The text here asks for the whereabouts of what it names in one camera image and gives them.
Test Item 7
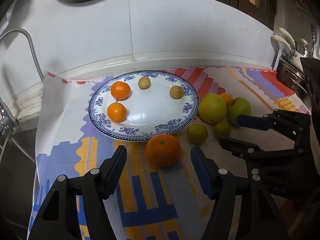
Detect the white handled utensil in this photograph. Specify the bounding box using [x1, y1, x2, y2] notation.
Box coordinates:
[279, 27, 296, 48]
[271, 35, 293, 55]

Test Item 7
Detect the large orange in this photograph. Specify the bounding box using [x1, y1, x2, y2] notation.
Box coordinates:
[145, 134, 181, 167]

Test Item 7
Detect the small green fruit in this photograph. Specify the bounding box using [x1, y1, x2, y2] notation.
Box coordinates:
[212, 121, 232, 140]
[187, 124, 208, 145]

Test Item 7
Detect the large green apple right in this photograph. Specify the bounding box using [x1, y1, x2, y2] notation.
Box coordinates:
[227, 97, 252, 126]

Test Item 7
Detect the small green fruit left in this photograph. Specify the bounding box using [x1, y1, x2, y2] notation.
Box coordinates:
[187, 124, 208, 145]

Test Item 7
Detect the large green apple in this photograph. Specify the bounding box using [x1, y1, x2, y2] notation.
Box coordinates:
[198, 93, 227, 125]
[227, 97, 252, 126]

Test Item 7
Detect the blue white porcelain plate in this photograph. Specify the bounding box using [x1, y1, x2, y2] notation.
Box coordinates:
[88, 70, 200, 141]

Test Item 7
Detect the steel sink basin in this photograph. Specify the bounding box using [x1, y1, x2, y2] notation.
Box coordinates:
[1, 128, 39, 239]

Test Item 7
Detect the small orange behind apples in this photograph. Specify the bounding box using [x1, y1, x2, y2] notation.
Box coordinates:
[220, 93, 234, 106]

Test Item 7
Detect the brown longan fruit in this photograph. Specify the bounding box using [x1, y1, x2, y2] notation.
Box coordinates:
[169, 86, 184, 99]
[138, 76, 151, 90]

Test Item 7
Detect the chrome kitchen faucet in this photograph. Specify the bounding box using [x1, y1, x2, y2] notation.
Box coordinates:
[0, 28, 45, 136]

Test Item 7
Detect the small green fruit right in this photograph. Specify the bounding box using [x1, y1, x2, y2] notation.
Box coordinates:
[212, 121, 232, 140]

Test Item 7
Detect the black camera box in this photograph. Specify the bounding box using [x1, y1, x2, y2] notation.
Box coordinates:
[299, 57, 320, 120]

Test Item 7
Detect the colourful patterned table mat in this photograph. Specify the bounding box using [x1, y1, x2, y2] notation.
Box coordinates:
[30, 67, 310, 239]

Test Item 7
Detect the small orange mandarin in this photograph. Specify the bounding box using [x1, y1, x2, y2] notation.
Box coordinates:
[110, 81, 131, 100]
[107, 102, 127, 122]

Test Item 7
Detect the large green apple left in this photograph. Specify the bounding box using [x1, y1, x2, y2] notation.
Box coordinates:
[198, 93, 227, 125]

